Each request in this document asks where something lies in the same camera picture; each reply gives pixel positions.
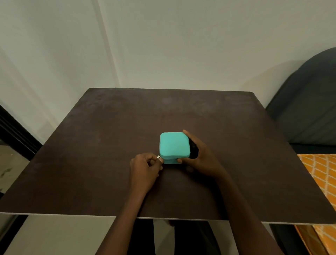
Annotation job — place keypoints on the person's right forearm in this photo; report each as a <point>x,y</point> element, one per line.
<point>246,220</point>

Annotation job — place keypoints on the person's left hand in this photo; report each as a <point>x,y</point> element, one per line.
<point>143,173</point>

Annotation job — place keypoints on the black door frame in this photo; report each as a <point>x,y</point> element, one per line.
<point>15,131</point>

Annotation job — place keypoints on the teal jewellery box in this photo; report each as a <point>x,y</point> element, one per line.
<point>174,147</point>

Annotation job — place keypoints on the orange patterned cloth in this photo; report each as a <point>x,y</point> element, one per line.
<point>323,170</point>

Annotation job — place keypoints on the person's leg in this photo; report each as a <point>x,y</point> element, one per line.
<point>143,236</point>
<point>194,239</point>

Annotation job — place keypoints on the person's right hand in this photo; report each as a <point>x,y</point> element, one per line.
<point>206,163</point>

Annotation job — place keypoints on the person's left forearm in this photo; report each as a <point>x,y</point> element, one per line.
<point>123,226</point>

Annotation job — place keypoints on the person's right leg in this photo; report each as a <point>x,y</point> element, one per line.
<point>194,239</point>

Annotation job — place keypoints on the person's left leg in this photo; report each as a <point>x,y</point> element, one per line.
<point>143,236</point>

